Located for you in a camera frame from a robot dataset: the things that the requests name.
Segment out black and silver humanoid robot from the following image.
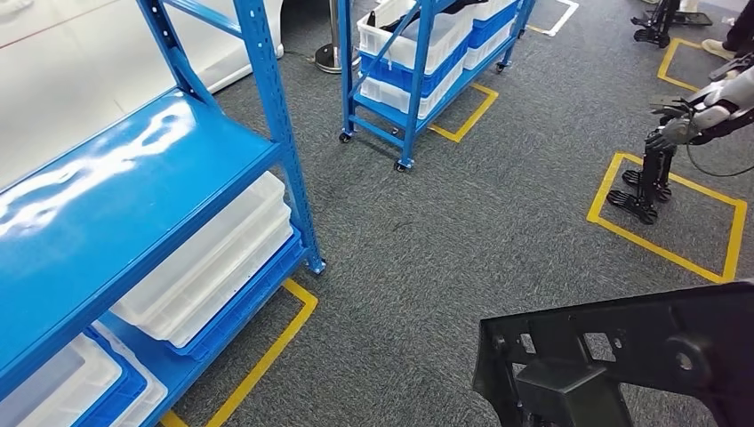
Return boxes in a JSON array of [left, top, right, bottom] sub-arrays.
[[606, 64, 754, 226]]

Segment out person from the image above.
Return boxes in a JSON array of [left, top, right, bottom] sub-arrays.
[[701, 0, 754, 61]]

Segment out blue wheeled shelf rack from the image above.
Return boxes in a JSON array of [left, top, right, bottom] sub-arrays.
[[335, 0, 537, 173]]

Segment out chrome stanchion post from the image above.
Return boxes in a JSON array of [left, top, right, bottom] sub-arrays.
[[313, 0, 362, 75]]

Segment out white car with red stripe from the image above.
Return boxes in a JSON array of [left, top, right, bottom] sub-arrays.
[[0, 0, 285, 189]]

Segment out blue plastic bin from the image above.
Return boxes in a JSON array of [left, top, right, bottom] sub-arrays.
[[468, 3, 519, 50], [359, 35, 472, 99], [166, 226, 309, 362], [70, 326, 148, 427]]

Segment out blue metal shelf rack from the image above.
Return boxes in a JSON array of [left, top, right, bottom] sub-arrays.
[[0, 0, 327, 427]]

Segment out black robot tether cable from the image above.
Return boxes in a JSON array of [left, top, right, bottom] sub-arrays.
[[686, 138, 754, 179]]

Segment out black humanoid robot legs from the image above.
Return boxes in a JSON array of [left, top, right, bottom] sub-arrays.
[[630, 0, 714, 50]]

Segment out black plastic plate frame part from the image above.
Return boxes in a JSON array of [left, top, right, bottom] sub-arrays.
[[472, 279, 754, 427]]

